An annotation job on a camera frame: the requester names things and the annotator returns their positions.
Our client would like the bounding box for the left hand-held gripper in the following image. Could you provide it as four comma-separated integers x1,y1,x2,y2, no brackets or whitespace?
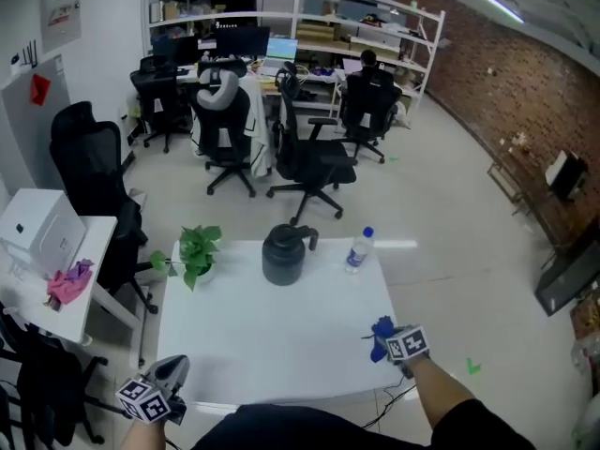
114,354,191,427

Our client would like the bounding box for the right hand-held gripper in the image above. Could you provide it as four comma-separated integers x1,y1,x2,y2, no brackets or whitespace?
382,324,431,380

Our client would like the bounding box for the blue cloth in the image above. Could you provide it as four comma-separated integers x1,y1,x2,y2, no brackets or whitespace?
360,315,396,364

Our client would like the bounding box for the person's right forearm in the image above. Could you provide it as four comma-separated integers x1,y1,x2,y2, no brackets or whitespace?
406,355,476,441

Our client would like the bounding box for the person's left forearm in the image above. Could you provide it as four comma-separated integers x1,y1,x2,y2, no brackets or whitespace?
118,417,166,450

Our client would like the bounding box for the pink cloth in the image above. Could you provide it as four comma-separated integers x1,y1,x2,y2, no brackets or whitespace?
46,258,96,307

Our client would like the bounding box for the clear water bottle blue cap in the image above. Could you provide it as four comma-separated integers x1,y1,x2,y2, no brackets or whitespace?
344,225,376,275

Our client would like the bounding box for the white side desk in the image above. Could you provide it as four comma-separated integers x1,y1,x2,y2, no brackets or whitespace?
0,215,147,369

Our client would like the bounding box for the person's black shirt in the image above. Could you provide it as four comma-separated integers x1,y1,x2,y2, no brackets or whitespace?
190,397,537,450

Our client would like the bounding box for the white table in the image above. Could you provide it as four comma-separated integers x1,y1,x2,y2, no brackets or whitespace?
157,236,400,405

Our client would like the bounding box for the green potted plant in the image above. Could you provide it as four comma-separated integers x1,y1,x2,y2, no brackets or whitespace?
148,224,223,293

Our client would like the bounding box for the black flat screen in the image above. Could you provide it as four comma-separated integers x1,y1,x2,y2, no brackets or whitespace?
533,237,600,318

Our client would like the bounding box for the white box appliance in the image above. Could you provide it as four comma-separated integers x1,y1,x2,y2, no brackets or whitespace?
0,187,88,279

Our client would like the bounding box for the black and white box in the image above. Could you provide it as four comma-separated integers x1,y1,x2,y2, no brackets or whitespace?
545,149,591,202

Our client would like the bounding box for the black mesh office chair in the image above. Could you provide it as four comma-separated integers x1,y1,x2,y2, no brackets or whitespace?
49,100,159,316

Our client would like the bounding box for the white garment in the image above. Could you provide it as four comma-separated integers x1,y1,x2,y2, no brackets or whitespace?
241,78,274,178

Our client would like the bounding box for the black chair with grey pillow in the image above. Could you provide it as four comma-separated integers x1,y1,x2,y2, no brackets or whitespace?
188,58,263,199

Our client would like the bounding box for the grey cabinet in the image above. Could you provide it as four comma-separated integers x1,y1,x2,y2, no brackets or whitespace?
0,54,72,193

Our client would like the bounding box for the lit laptop screen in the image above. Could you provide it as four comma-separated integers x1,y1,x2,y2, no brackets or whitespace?
264,37,300,63

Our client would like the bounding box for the red paper tag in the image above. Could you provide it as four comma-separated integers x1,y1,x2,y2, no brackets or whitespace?
29,73,53,108

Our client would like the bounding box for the white shelving unit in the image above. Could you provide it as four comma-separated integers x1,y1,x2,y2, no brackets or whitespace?
142,0,447,120

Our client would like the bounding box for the black computer monitor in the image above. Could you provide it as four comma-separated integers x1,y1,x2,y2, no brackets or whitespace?
151,35,201,67
215,25,272,62

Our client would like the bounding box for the ceiling light strip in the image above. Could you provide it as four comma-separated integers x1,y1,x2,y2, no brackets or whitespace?
460,0,526,24

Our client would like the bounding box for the black router with antennas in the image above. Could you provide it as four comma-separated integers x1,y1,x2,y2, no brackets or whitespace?
9,39,39,70

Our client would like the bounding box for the black floor cable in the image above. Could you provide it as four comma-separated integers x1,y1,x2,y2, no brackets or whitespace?
361,373,419,431

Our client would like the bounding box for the black jug with handle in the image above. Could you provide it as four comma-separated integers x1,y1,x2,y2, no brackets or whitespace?
261,223,321,287

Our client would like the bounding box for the grey wall panel box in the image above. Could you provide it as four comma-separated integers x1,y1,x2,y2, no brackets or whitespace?
40,0,83,54

